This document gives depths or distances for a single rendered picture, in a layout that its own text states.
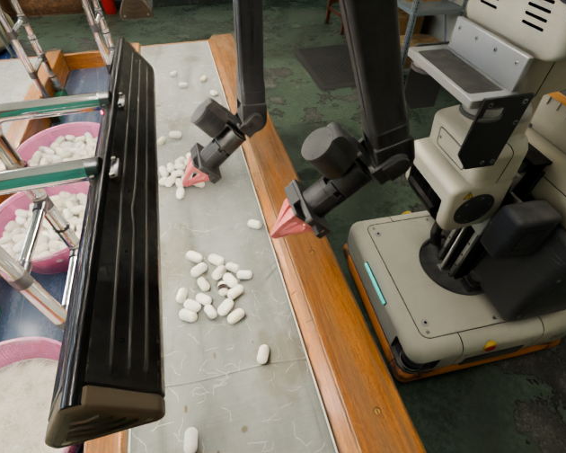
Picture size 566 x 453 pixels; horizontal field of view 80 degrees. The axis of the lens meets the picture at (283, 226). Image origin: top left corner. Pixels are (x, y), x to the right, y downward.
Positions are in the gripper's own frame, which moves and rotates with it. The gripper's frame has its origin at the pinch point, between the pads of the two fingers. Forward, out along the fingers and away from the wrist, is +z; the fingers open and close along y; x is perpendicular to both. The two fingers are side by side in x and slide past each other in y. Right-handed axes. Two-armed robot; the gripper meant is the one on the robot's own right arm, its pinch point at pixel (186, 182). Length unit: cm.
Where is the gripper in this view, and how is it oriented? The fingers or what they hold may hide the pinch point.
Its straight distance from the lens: 91.1
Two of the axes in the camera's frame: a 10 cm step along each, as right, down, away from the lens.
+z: -7.3, 5.9, 3.4
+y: 2.8, 7.2, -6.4
